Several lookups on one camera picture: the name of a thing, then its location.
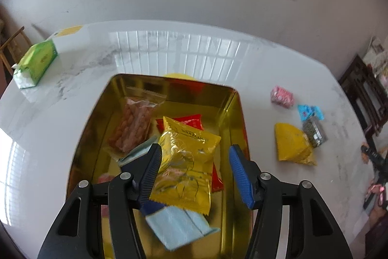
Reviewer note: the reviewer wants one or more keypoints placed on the yellow foil snack packet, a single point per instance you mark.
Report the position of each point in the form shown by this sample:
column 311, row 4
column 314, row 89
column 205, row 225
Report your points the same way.
column 185, row 162
column 291, row 143

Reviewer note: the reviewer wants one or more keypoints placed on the green tissue pack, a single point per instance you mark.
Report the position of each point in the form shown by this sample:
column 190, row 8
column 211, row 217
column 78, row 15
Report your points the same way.
column 36, row 60

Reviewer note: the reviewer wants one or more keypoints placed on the gold-lined red tin box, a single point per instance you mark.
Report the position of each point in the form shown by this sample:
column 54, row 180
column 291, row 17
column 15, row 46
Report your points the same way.
column 225, row 222

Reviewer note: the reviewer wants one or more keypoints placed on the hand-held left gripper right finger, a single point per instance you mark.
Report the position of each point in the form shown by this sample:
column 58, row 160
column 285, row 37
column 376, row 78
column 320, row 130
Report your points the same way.
column 241, row 177

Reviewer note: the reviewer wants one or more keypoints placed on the small blue snack packet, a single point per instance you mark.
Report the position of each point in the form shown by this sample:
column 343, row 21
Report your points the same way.
column 309, row 112

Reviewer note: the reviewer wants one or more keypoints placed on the wooden chair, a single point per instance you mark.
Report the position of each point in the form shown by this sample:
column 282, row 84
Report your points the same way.
column 15, row 43

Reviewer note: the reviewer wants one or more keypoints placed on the clear bag of fried snacks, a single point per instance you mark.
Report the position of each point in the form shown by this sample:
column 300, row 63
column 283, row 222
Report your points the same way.
column 130, row 125

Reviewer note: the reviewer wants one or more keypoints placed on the red snack packet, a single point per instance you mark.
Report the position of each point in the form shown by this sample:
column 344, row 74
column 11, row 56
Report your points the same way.
column 188, row 122

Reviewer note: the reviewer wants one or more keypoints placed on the grey silver snack packet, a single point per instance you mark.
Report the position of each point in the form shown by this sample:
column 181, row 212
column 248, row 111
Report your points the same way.
column 315, row 133

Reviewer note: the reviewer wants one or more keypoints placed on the dark wooden shelf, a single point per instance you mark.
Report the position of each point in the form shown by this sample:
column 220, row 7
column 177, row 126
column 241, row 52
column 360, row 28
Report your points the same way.
column 363, row 86

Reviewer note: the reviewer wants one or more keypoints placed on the dark and light blue packet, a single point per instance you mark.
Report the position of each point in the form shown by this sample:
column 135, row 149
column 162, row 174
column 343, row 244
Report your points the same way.
column 182, row 225

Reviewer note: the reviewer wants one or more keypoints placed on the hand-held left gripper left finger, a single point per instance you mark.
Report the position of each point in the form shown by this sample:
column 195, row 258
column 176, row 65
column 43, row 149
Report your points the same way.
column 153, row 171

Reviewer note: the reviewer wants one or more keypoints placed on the pink plastic object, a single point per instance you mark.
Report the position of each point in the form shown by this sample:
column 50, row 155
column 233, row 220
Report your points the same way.
column 376, row 188

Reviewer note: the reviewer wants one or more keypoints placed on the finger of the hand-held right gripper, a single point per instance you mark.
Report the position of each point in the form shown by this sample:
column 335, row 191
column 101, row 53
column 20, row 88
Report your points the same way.
column 376, row 160

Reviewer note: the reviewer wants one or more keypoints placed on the stack of white papers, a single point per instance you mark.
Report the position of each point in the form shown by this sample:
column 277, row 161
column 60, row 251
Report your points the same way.
column 376, row 49

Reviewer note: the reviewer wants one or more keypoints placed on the small pink candy packet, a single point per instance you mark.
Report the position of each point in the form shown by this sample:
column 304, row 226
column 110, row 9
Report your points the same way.
column 282, row 96
column 106, row 179

